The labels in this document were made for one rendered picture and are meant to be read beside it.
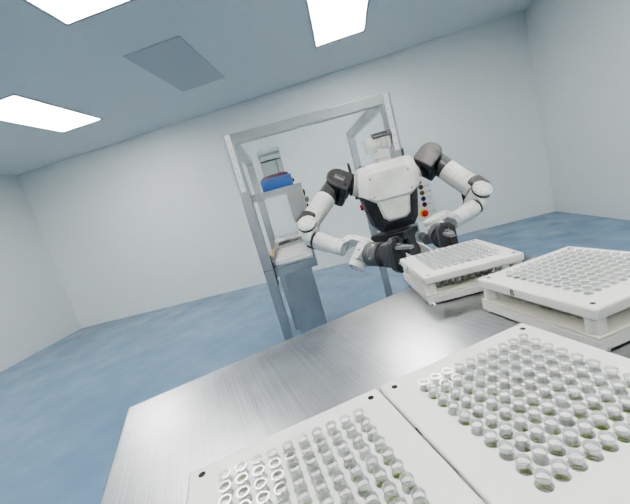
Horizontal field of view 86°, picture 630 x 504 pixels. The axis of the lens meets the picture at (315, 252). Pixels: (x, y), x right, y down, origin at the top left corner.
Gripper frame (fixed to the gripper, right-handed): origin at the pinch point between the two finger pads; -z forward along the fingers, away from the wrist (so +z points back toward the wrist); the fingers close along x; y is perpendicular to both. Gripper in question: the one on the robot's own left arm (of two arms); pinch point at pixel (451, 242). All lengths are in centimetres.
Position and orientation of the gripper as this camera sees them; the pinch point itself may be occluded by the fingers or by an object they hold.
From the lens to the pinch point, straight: 118.1
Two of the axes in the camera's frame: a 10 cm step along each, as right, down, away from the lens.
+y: -9.5, 2.3, 1.9
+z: 1.4, -2.1, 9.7
